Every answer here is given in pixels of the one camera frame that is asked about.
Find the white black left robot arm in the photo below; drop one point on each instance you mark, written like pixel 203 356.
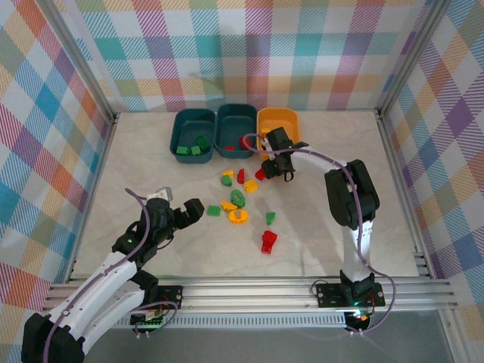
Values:
pixel 102 276

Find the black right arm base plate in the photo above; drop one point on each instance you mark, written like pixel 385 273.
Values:
pixel 331 295

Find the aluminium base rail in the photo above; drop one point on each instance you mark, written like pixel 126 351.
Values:
pixel 246 295

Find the aluminium frame post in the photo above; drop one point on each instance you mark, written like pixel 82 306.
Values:
pixel 83 64
pixel 412 56

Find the green left circuit board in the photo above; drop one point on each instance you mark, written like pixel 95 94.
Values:
pixel 149 319

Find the aluminium side rail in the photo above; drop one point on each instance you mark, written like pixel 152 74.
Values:
pixel 102 174
pixel 401 189

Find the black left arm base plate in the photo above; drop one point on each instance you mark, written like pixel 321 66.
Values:
pixel 170 295

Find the yellow plastic container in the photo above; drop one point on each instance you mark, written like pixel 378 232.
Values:
pixel 278 119

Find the orange round lego piece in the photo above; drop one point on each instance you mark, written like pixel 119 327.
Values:
pixel 232 218

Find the green round printed lego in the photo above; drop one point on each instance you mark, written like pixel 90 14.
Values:
pixel 237 197

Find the teal plastic container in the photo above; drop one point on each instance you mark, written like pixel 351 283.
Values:
pixel 193 128
pixel 234 125

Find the dark green lego plate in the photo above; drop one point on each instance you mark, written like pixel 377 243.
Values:
pixel 203 141

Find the right circuit board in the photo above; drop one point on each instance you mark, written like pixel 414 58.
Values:
pixel 359 315

